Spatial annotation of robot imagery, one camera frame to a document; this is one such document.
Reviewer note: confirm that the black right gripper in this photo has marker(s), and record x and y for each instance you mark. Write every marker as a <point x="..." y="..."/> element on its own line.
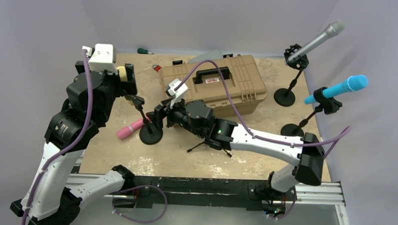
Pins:
<point x="161" y="111"/>

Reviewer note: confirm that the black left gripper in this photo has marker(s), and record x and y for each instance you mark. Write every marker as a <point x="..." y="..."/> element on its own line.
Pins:
<point x="127" y="87"/>

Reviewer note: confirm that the black stand for cream microphone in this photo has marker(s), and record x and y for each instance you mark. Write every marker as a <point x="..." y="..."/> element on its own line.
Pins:
<point x="148" y="134"/>

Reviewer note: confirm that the cream yellow microphone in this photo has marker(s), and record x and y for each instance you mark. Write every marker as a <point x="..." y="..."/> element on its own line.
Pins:
<point x="122" y="73"/>

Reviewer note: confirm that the silver microphone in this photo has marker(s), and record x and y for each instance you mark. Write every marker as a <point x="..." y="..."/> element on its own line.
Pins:
<point x="333" y="29"/>

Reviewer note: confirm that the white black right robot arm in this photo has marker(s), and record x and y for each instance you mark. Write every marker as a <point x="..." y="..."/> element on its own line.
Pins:
<point x="303" y="154"/>

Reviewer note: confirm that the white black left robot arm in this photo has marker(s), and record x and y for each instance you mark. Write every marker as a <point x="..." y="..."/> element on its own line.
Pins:
<point x="87" y="108"/>

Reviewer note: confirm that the pink microphone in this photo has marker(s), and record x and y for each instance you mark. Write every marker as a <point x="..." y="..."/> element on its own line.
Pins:
<point x="128" y="130"/>

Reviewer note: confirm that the black clip stand for blue microphone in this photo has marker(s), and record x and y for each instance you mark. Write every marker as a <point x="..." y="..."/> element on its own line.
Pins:
<point x="328" y="105"/>

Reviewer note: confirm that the blue microphone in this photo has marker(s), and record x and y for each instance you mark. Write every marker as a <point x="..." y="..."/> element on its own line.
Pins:
<point x="351" y="84"/>

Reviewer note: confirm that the red small tool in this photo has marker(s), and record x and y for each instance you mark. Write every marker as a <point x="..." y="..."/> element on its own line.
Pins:
<point x="156" y="67"/>

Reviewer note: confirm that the grey flat sheet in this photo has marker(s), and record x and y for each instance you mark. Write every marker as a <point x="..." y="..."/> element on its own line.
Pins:
<point x="211" y="55"/>

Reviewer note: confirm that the tan plastic tool case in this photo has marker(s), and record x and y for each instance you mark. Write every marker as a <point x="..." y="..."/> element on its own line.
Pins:
<point x="238" y="87"/>

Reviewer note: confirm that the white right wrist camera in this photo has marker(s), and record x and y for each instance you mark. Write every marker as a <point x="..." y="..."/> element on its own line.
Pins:
<point x="176" y="90"/>

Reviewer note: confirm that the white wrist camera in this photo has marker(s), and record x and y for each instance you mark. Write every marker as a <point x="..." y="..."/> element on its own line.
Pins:
<point x="176" y="90"/>
<point x="102" y="58"/>

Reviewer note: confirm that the green screwdriver handle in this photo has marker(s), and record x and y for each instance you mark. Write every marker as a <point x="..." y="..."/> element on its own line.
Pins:
<point x="143" y="51"/>

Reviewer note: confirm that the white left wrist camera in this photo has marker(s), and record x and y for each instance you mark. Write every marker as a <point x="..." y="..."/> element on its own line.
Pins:
<point x="102" y="58"/>

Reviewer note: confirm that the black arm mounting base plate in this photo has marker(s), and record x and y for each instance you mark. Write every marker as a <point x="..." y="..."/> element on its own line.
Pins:
<point x="251" y="195"/>

